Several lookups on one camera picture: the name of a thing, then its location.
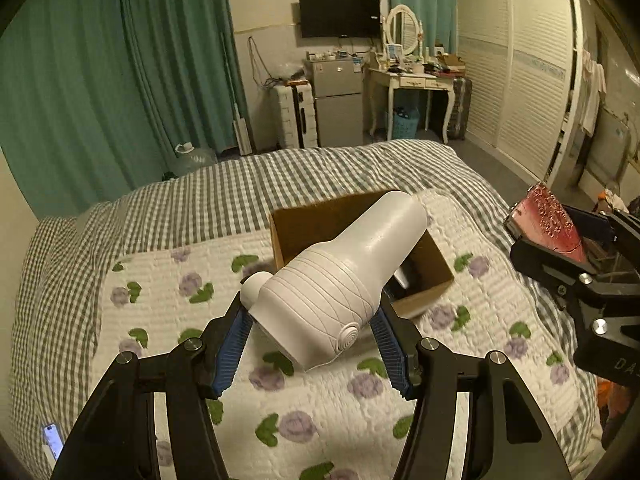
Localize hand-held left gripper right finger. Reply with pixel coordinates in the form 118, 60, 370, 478
369, 304, 571, 480

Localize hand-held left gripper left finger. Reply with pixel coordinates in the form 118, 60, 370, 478
52, 304, 256, 480

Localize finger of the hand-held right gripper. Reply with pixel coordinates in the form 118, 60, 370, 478
569, 207, 640, 263
509, 237, 627, 307

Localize pink patterned phone case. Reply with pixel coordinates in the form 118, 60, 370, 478
504, 185, 590, 265

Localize white hair dryer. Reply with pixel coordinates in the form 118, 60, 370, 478
239, 191, 429, 374

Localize brown cardboard box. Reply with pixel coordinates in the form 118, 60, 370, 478
270, 190, 456, 321

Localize white floral quilt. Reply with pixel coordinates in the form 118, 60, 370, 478
95, 189, 601, 480

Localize hanging white clothes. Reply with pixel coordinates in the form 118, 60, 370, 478
580, 50, 609, 136

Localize white louvred wardrobe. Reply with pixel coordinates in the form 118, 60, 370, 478
455, 0, 584, 186

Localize dark suitcase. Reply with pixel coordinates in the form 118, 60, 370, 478
446, 77, 474, 141

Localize grey checked bedsheet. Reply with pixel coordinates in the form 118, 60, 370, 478
7, 141, 606, 480

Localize smartphone with lit screen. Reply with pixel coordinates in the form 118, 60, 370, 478
41, 423, 65, 461

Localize clear water jug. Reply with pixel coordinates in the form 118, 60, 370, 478
172, 142, 219, 176

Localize blue plastic basket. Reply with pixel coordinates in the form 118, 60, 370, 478
391, 106, 420, 140

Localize white flat mop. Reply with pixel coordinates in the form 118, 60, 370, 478
221, 34, 254, 156

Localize white dressing table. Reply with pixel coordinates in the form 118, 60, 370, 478
367, 66, 464, 144

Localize white ribbed suitcase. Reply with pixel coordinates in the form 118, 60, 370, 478
272, 84, 320, 150

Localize small grey fridge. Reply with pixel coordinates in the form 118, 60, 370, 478
303, 57, 365, 149

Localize oval white vanity mirror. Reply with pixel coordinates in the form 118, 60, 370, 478
384, 4, 422, 59

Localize wide green curtain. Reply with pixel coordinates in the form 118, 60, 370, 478
0, 0, 251, 219

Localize black wall television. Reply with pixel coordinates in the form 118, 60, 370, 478
298, 0, 381, 39

